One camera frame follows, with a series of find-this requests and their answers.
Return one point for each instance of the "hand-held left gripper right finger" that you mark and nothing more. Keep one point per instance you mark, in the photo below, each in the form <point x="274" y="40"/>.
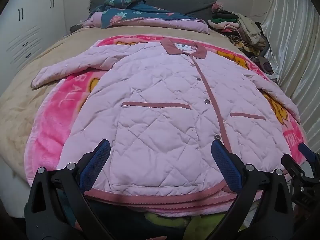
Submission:
<point x="226" y="167"/>

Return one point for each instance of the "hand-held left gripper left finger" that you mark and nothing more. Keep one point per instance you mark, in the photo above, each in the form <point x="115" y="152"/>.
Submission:
<point x="96" y="165"/>

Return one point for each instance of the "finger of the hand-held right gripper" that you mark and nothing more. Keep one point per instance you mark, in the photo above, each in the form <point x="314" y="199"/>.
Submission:
<point x="291" y="163"/>
<point x="307" y="152"/>

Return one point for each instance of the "pink quilted jacket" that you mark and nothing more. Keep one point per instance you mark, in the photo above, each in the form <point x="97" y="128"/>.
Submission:
<point x="155" y="130"/>

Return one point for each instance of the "pile of mixed clothes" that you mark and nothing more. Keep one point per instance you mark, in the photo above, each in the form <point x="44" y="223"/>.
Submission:
<point x="237" y="30"/>

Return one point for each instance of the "pink printed blanket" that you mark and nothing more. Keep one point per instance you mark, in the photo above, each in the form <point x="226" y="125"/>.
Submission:
<point x="50" y="130"/>

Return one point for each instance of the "yellow-green cloth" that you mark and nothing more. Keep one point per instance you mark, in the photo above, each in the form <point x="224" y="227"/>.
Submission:
<point x="170" y="223"/>

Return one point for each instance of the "beige bed cover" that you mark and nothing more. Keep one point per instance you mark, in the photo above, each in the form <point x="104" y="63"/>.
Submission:
<point x="17" y="110"/>

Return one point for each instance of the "white satin curtain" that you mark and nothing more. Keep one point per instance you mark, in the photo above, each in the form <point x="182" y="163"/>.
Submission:
<point x="295" y="42"/>

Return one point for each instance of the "white wardrobe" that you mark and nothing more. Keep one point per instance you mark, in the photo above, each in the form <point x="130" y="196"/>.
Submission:
<point x="25" y="30"/>

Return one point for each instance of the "blue floral quilt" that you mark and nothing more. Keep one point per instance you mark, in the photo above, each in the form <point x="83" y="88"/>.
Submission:
<point x="130" y="15"/>

